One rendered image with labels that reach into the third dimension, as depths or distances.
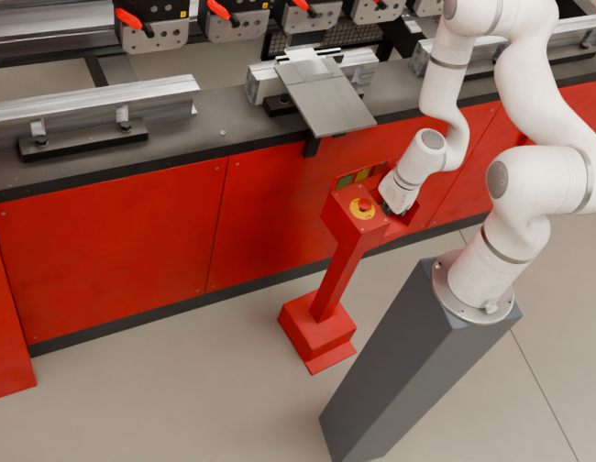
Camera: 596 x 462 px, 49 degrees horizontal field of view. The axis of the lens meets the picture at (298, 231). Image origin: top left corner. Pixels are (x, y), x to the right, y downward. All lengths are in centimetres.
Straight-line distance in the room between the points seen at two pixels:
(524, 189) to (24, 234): 120
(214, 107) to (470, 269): 84
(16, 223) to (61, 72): 157
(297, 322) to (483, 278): 109
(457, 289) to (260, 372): 109
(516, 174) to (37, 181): 106
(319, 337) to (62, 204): 104
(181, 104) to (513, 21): 83
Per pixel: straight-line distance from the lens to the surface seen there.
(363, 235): 176
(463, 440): 248
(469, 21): 136
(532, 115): 127
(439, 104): 160
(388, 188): 180
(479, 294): 141
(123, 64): 191
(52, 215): 174
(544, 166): 115
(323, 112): 169
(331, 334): 234
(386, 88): 203
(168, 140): 172
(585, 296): 308
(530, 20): 140
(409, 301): 155
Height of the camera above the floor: 212
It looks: 52 degrees down
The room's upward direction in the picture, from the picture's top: 19 degrees clockwise
